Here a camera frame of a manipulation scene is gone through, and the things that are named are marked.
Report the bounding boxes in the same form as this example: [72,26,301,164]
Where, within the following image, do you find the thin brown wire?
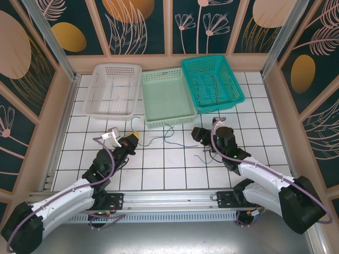
[199,70,222,106]

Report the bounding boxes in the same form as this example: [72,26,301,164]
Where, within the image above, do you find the light green plastic basket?
[140,67,197,130]

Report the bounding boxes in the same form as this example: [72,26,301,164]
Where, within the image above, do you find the white perforated plastic basket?
[84,63,142,122]

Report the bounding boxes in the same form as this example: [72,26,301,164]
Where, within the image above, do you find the teal perforated plastic basket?
[181,55,246,114]

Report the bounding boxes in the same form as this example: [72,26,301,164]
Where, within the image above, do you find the yellow power connector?
[246,208,265,219]

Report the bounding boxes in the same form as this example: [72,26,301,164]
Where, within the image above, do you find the grey metal sheet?
[26,208,326,254]

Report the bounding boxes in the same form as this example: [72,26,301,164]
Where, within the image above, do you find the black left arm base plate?
[104,192,124,211]

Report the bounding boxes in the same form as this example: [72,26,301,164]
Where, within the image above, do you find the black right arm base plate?
[216,190,246,208]

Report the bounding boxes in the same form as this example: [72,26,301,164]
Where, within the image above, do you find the aluminium side rail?
[261,74,302,186]
[42,74,82,191]

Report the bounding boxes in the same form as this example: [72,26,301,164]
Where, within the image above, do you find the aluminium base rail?
[26,188,313,212]

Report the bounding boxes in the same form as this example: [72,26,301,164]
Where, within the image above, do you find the grey slotted cable duct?
[66,213,238,223]

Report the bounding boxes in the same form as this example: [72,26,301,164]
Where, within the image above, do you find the aluminium frame post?
[261,0,308,79]
[21,0,80,81]

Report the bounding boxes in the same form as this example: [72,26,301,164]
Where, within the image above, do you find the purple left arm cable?
[5,137,126,252]

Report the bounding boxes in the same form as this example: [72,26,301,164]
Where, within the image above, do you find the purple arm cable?
[5,137,126,252]
[211,117,334,228]

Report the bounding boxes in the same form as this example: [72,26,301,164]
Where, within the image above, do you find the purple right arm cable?
[211,117,334,228]

